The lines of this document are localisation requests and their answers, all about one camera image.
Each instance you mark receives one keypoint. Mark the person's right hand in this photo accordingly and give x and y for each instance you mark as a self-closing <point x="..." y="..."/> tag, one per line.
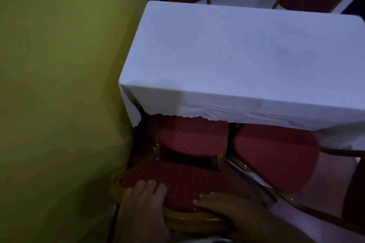
<point x="242" y="217"/>

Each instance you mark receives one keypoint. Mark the person's left hand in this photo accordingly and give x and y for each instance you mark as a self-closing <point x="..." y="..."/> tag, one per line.
<point x="142" y="214"/>

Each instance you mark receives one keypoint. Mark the person's patterned shirt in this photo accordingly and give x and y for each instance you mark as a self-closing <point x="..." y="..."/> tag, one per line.
<point x="199" y="240"/>

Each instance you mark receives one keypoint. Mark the white tablecloth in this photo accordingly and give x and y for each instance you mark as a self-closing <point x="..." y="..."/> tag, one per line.
<point x="228" y="80"/>

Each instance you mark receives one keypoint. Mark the cloth covered table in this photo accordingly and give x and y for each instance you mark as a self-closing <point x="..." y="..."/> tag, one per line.
<point x="242" y="52"/>

